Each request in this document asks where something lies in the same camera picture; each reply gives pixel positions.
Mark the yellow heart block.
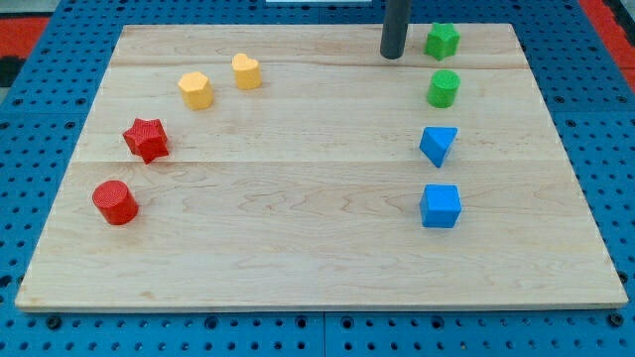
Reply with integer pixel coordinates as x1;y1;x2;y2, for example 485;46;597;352
231;53;262;90

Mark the light wooden board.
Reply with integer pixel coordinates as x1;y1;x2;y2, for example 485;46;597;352
15;24;628;313

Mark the blue triangle block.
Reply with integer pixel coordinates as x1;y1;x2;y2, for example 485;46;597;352
419;127;458;168

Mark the blue cube block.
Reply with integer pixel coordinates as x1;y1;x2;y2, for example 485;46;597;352
420;183;462;228

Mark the yellow pentagon block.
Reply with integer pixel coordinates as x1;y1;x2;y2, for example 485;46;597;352
178;71;214;110

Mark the green cylinder block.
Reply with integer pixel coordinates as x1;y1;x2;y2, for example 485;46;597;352
427;69;460;108

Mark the red star block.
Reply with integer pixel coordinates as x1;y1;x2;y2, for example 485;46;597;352
122;118;170;165

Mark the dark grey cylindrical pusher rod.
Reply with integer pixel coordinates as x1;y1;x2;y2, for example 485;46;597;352
380;0;412;60

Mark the green star block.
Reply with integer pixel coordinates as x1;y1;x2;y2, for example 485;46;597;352
424;23;460;60

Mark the red cylinder block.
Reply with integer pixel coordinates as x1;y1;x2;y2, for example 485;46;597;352
92;180;139;225

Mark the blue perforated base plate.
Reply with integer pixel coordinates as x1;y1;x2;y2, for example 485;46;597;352
1;1;634;356

